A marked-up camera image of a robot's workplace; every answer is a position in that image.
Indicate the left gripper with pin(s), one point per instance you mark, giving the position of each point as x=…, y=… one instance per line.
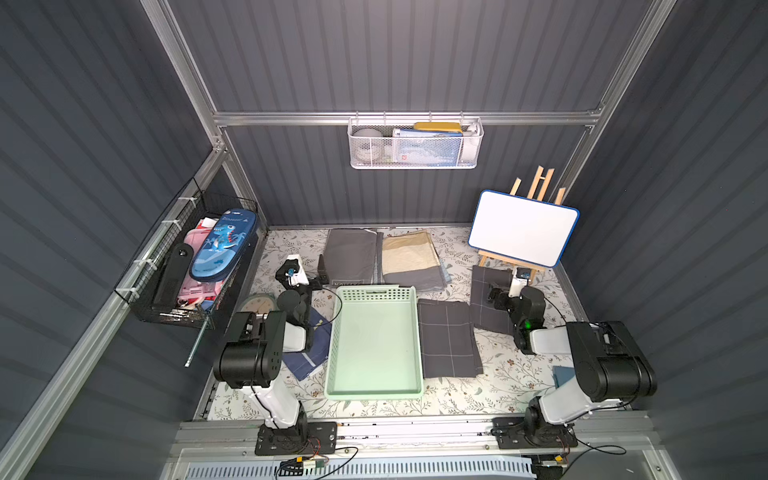
x=287, y=274

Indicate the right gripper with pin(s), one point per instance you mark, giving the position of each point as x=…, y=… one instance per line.
x=501, y=297

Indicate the dark grey checked pillowcase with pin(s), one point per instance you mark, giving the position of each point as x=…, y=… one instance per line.
x=448, y=344

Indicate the beige and grey pillowcase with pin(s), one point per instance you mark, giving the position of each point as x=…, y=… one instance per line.
x=411, y=260

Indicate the mint green plastic basket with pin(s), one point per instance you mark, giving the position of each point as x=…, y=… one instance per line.
x=375, y=348

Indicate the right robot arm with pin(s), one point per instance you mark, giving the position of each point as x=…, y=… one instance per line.
x=610, y=370

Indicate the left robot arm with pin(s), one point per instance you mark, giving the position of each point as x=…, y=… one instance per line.
x=251, y=355

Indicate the plain grey folded pillowcase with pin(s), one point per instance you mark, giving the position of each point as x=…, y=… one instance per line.
x=353, y=257

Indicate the navy blue folded cloth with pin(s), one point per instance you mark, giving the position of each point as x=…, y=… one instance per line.
x=303, y=364

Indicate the black remote in basket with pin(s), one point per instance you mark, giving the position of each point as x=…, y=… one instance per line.
x=172, y=276

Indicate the blue packet in basket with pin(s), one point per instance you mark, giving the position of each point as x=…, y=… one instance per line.
x=426, y=149

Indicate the yellow item in basket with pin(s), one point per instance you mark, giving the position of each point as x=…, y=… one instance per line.
x=447, y=127

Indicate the green round clock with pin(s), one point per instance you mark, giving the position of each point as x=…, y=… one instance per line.
x=259, y=303

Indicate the white board on easel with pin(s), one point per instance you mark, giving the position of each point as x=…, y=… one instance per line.
x=523, y=230

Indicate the blue shark pencil case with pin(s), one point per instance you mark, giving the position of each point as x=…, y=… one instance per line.
x=223, y=246

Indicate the floral table cloth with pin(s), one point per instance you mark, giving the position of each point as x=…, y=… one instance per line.
x=509, y=378

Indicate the teal cloth piece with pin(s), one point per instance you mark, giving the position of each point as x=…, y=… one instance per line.
x=562, y=374

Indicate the white tape roll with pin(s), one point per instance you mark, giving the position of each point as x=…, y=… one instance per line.
x=367, y=146

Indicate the black wire side basket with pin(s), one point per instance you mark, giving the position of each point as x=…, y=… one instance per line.
x=199, y=305

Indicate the white wire wall basket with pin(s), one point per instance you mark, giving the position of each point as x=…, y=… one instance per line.
x=473, y=135

